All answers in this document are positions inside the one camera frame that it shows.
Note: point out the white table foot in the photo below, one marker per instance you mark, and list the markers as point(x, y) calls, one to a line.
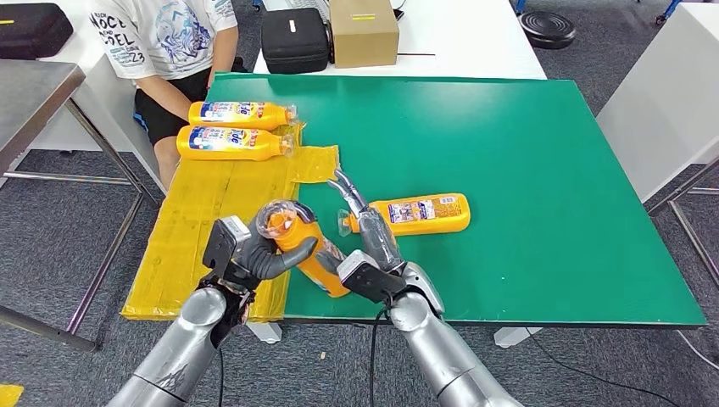
point(264, 332)
point(514, 337)

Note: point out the black pen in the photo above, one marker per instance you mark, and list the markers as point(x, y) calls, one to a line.
point(418, 54)

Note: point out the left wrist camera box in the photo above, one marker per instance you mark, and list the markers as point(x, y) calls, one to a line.
point(224, 241)

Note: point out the black round disc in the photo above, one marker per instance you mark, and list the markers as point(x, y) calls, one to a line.
point(546, 28)

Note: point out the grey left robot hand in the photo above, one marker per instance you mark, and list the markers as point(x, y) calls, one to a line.
point(264, 261)

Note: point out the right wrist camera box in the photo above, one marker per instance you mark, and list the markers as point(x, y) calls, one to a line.
point(365, 278)

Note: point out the brown cardboard box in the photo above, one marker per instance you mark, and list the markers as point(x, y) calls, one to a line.
point(365, 42)

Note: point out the person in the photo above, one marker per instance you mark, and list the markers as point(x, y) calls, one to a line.
point(157, 39)

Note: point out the blue wheeled frame leg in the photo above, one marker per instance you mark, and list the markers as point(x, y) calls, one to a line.
point(668, 11)

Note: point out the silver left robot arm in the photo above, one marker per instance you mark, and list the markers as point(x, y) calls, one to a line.
point(180, 348)

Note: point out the yellow floor scrap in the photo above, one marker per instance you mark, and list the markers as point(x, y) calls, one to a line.
point(8, 398)

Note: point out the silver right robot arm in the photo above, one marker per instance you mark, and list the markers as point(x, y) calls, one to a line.
point(444, 354)

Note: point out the white table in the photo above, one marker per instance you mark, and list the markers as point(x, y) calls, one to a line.
point(663, 101)
point(466, 45)

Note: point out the orange detergent bottle clear cap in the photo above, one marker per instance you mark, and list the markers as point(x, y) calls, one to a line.
point(427, 226)
point(289, 233)
point(264, 147)
point(264, 118)

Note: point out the person's right forearm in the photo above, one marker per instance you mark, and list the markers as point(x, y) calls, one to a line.
point(166, 98)

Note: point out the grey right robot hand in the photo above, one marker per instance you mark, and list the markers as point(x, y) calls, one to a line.
point(379, 239)

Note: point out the person's left forearm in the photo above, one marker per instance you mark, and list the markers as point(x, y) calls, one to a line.
point(223, 50)

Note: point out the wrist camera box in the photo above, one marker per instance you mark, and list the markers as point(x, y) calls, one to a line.
point(365, 278)
point(224, 241)

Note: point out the steel table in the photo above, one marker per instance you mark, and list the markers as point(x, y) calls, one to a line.
point(28, 95)

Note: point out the black zippered case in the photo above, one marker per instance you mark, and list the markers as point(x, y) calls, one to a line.
point(28, 34)
point(295, 42)

